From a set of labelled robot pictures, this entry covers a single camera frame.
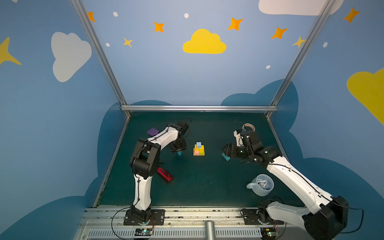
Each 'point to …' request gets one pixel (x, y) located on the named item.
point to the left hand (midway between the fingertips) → (182, 150)
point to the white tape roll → (249, 125)
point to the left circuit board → (143, 232)
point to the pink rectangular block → (196, 152)
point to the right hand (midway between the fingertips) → (229, 147)
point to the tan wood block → (194, 154)
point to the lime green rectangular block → (201, 153)
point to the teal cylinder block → (179, 153)
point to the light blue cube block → (199, 145)
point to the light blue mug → (262, 185)
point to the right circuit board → (268, 233)
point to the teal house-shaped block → (226, 158)
